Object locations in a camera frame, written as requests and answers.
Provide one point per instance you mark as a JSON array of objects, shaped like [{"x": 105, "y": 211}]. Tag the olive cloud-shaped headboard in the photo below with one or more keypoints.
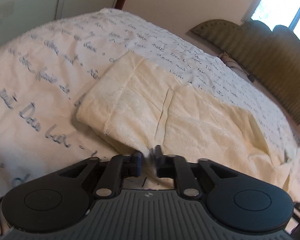
[{"x": 270, "y": 55}]

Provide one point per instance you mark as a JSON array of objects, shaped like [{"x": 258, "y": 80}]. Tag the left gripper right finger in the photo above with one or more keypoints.
[{"x": 234, "y": 199}]

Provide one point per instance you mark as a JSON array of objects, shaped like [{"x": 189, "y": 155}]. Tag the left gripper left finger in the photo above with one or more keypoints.
[{"x": 62, "y": 198}]

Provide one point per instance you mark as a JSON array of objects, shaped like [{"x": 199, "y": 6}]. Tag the white script-print bedspread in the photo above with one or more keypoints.
[{"x": 46, "y": 73}]

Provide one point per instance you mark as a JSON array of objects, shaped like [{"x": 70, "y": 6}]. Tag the cream pants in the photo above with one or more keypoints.
[{"x": 137, "y": 105}]

